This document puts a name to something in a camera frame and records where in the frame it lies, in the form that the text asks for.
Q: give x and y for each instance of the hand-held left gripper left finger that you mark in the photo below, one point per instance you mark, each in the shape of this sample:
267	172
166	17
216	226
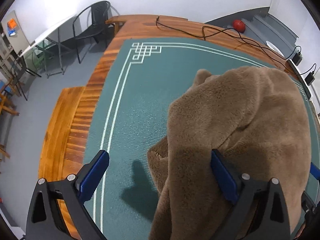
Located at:
92	177

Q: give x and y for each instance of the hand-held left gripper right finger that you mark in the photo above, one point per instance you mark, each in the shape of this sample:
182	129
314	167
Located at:
223	177

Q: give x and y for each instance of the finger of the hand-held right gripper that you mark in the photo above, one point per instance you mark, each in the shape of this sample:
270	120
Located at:
314	171

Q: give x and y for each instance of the brown fleece sweater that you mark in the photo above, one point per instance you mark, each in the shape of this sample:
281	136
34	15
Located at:
245	120

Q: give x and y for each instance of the short wooden bench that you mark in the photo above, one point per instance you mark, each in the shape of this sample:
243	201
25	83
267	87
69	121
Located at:
62	130

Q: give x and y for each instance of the black power adapter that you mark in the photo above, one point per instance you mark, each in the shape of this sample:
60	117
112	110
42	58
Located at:
310	78
297	58

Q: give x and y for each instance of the green table mat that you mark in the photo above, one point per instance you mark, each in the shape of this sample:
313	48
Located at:
145	100

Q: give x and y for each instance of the white power strip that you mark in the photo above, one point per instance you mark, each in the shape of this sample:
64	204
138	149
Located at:
298	76

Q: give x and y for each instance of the black folding chair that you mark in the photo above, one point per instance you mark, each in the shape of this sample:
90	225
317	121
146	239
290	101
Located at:
23	72

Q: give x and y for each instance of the white folding table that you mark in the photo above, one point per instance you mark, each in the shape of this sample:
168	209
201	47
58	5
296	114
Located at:
47	36

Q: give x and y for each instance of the red basketball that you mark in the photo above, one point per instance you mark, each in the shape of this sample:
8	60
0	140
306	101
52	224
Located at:
238	25

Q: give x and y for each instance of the black mesh chair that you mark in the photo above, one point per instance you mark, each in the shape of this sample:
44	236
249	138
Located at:
96	25

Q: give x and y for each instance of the orange and blue wall item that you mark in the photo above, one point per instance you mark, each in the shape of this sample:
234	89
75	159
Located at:
12	25

